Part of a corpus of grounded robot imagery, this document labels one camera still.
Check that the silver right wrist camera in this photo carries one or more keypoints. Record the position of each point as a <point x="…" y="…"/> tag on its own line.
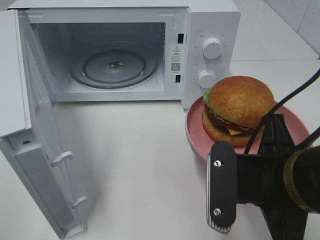
<point x="221" y="187"/>

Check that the upper white power knob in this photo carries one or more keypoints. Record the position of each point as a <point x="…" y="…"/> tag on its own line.
<point x="211" y="47"/>

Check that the lower white timer knob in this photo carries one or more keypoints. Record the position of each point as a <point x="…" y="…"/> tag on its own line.
<point x="207" y="79"/>

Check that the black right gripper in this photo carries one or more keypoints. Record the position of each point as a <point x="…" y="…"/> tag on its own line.
<point x="278" y="181"/>

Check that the white microwave oven body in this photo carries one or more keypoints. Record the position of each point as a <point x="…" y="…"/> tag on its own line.
<point x="176" y="29"/>

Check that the white microwave door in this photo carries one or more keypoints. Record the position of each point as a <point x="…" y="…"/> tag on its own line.
<point x="33" y="57"/>

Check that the burger with lettuce and cheese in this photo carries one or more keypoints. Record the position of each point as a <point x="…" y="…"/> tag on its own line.
<point x="234" y="107"/>

